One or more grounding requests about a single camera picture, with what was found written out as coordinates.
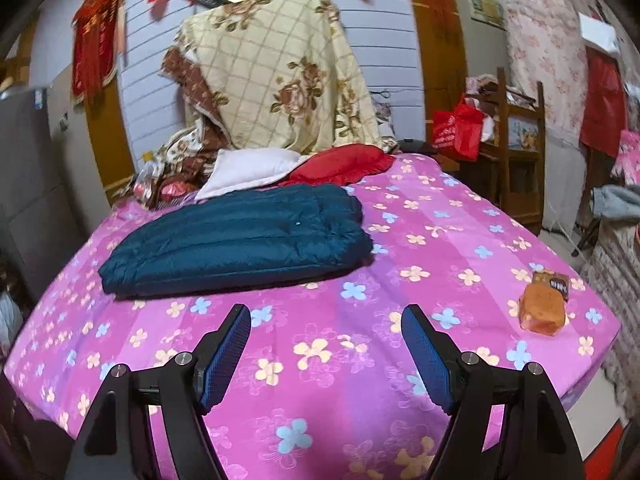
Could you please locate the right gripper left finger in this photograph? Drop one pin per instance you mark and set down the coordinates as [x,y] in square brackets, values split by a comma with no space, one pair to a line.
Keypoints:
[115,440]

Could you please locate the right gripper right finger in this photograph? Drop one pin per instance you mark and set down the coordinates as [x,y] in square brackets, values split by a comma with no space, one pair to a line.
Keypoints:
[503,424]

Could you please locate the teal down jacket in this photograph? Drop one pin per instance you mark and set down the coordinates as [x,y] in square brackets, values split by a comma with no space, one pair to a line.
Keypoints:
[245,239]

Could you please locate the orange packaged bread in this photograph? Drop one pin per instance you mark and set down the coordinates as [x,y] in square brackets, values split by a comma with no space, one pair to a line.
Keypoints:
[541,309]

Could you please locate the pink floral bed sheet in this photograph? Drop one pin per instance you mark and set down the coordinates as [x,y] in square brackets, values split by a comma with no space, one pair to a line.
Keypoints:
[326,387]

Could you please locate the grey refrigerator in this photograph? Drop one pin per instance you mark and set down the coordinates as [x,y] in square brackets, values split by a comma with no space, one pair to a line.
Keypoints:
[39,233]

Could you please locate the wooden shelf rack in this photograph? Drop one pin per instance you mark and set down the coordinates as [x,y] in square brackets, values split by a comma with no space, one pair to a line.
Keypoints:
[509,170]

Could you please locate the brown floral bedding pile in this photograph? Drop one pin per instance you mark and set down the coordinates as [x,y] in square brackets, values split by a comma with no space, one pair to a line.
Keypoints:
[185,161]

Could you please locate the red plastic bag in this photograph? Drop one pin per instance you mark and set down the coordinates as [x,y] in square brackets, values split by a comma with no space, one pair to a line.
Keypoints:
[457,134]

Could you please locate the white pillow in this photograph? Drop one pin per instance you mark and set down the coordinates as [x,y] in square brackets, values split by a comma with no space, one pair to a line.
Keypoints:
[239,170]

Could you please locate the red cushion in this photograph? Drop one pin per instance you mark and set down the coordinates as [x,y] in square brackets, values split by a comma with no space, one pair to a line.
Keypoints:
[340,166]

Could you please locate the red hanging cloth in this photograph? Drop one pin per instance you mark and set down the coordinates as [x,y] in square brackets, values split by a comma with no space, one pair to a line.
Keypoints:
[605,111]

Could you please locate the pink floral hanging cloth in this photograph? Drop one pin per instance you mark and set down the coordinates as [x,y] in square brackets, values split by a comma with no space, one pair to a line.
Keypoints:
[545,47]

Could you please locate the cream floral quilt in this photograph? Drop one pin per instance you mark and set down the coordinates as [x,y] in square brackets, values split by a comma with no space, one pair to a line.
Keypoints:
[275,74]

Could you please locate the red tasselled wall hanging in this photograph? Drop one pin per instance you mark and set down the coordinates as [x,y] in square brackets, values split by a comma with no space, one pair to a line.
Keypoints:
[95,26]

